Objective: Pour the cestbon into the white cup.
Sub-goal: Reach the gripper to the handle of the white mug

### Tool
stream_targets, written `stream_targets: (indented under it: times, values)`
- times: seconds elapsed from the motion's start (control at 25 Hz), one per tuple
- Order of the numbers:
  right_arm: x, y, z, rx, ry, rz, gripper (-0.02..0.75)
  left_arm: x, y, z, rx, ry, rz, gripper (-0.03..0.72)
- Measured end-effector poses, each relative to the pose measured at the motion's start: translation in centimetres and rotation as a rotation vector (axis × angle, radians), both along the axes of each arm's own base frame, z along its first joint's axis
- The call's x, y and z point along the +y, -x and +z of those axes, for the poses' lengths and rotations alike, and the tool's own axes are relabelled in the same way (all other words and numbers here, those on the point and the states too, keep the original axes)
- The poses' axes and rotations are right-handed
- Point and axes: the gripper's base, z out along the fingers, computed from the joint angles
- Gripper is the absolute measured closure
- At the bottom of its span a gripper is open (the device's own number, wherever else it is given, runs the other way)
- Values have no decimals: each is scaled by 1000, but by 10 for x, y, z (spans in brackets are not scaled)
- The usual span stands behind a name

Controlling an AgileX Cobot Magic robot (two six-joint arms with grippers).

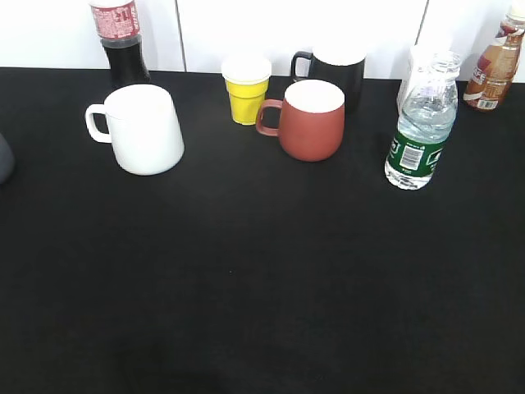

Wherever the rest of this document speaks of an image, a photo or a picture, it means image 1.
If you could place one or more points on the yellow paper cup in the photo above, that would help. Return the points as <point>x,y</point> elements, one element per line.
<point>247,79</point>

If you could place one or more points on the black ceramic mug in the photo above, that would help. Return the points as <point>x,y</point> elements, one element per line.
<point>343,67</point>

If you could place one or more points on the white purple drink carton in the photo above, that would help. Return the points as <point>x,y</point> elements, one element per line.
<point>420,59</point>

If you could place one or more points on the dark grey round object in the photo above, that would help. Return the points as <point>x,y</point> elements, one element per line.
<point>7,160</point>

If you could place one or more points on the red-brown ceramic mug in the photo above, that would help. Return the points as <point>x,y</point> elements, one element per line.
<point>312,120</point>

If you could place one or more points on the clear water bottle green label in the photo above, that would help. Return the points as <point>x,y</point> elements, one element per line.
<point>425,122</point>

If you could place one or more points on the cola bottle red label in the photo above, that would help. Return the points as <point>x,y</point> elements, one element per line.
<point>117,25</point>

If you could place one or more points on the white ceramic mug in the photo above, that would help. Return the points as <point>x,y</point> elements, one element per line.
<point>141,125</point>

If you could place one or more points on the brown milk tea bottle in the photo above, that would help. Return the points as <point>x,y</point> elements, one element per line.
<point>496,67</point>

